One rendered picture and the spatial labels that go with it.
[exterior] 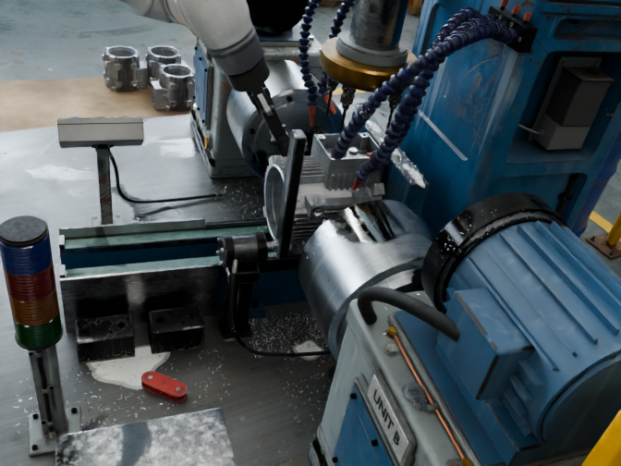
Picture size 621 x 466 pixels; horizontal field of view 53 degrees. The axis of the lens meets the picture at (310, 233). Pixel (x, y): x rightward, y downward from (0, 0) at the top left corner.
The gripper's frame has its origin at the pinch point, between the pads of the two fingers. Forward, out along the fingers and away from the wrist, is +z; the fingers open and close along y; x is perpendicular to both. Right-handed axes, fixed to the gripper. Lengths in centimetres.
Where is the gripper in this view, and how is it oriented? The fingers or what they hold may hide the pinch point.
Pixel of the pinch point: (285, 147)
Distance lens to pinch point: 126.6
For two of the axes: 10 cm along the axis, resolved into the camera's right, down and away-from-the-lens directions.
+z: 3.5, 6.5, 6.8
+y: -3.1, -6.0, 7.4
